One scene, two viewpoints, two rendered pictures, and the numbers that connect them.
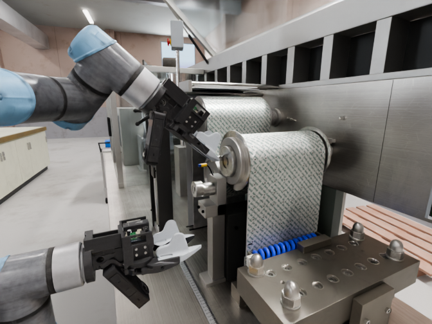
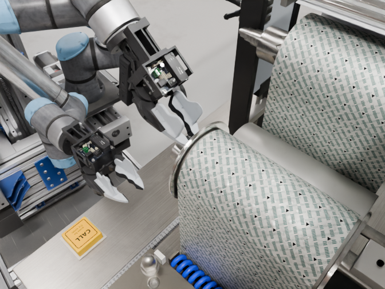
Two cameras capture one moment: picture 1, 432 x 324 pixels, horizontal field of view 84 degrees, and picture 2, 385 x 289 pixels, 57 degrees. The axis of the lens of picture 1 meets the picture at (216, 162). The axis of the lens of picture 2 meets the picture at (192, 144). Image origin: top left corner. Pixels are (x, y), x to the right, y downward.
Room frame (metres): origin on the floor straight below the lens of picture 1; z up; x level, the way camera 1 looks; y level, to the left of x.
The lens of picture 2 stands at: (0.41, -0.38, 1.70)
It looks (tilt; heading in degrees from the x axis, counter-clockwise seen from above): 48 degrees down; 67
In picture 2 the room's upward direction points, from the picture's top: straight up
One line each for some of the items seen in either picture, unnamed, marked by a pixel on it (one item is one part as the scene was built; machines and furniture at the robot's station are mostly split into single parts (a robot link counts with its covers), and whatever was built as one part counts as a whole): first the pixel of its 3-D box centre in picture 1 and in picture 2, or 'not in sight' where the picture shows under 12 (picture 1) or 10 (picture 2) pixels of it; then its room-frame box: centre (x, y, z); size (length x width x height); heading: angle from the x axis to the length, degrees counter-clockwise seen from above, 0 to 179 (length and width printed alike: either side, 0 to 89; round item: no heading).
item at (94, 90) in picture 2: not in sight; (82, 81); (0.44, 0.77, 0.87); 0.15 x 0.15 x 0.10
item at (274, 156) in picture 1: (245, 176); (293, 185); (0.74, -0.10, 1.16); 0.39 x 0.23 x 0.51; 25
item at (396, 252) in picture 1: (395, 248); not in sight; (0.50, -0.43, 1.05); 0.04 x 0.04 x 0.04
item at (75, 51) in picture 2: not in sight; (77, 55); (0.45, 0.77, 0.98); 0.13 x 0.12 x 0.14; 170
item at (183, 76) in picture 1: (182, 81); not in sight; (1.26, 0.17, 1.50); 0.14 x 0.14 x 0.06
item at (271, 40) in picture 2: not in sight; (279, 47); (0.78, 0.09, 1.34); 0.06 x 0.06 x 0.06; 25
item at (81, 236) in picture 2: not in sight; (82, 235); (0.32, 0.10, 0.91); 0.07 x 0.07 x 0.02; 25
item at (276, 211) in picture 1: (285, 213); (230, 270); (0.57, -0.18, 1.11); 0.23 x 0.01 x 0.18; 115
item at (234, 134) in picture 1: (233, 160); (200, 160); (0.57, -0.04, 1.25); 0.15 x 0.01 x 0.15; 25
